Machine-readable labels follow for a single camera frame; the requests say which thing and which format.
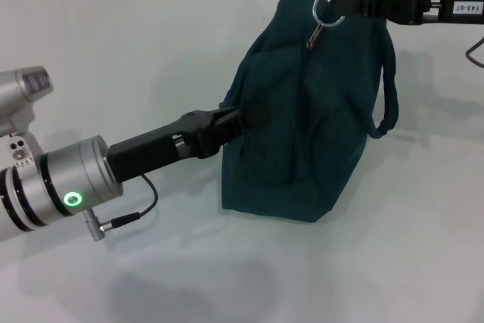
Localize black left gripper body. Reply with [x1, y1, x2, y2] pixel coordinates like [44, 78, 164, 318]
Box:
[107, 110, 203, 187]

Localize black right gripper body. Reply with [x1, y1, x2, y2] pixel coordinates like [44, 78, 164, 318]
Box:
[390, 0, 484, 26]

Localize dark green lunch bag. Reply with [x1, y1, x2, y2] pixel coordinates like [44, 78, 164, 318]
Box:
[219, 0, 400, 224]

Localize right gripper cable with plug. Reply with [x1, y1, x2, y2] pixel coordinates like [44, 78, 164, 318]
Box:
[464, 37, 484, 69]

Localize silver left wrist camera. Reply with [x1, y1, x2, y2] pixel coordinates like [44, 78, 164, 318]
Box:
[0, 65, 54, 161]

